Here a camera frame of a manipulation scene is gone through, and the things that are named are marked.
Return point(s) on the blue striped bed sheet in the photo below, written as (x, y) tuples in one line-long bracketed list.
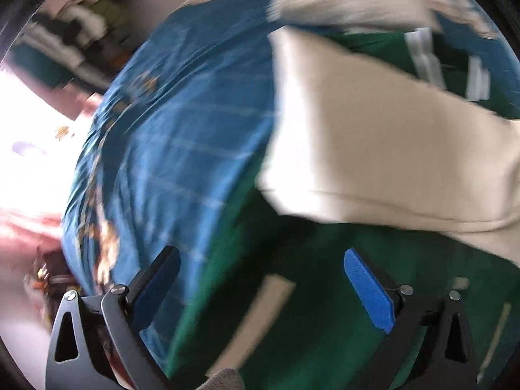
[(171, 159)]

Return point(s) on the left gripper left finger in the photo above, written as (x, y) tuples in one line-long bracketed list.
[(77, 358)]

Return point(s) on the green varsity jacket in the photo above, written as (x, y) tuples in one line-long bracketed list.
[(414, 130)]

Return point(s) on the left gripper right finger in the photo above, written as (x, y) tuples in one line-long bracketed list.
[(446, 358)]

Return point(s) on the clothes pile on shelf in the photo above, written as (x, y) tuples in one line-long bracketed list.
[(84, 42)]

